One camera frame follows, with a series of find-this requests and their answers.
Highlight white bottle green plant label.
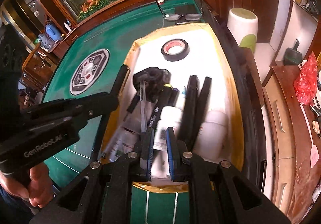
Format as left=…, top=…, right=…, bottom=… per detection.
left=101, top=126, right=139, bottom=162

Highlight white bottle red label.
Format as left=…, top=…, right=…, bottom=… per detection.
left=193, top=110, right=228, bottom=162

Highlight gold lined white tray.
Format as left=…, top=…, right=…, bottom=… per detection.
left=100, top=22, right=246, bottom=194

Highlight red plastic bag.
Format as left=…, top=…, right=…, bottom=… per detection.
left=293, top=53, right=318, bottom=106

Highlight black marker yellow ends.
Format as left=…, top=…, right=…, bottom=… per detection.
left=148, top=83, right=173, bottom=131

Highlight white bottle QR label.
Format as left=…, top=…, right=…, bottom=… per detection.
left=151, top=106, right=183, bottom=179

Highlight black marker tan band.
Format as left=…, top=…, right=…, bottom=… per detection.
left=189, top=77, right=212, bottom=151

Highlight black tape roll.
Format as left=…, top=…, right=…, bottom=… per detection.
left=161, top=39, right=190, bottom=62

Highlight round table control panel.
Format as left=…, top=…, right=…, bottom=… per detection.
left=70, top=49, right=110, bottom=95

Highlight black marker grey cap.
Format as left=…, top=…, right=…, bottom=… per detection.
left=177, top=75, right=199, bottom=145

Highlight clear ballpoint pen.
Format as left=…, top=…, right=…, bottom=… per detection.
left=139, top=80, right=147, bottom=170

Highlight eyeglasses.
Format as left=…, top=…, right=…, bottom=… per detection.
left=155, top=0, right=203, bottom=25

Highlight white slim pen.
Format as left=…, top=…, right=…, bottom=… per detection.
left=176, top=86, right=187, bottom=110

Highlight white green stool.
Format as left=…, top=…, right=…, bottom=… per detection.
left=227, top=8, right=258, bottom=53

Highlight operator left hand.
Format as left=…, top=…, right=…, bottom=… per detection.
left=1, top=162, right=54, bottom=208

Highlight blue water jug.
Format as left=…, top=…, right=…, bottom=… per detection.
left=45, top=23, right=61, bottom=41

